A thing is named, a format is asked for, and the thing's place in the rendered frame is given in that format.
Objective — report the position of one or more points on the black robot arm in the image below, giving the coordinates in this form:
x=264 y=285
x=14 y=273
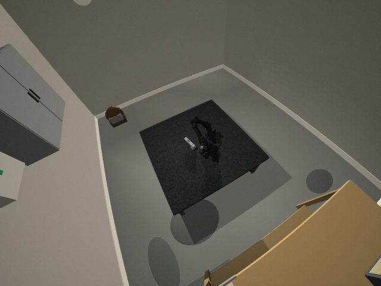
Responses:
x=201 y=138

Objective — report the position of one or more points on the white rectangular block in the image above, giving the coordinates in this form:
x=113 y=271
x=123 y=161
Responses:
x=190 y=143

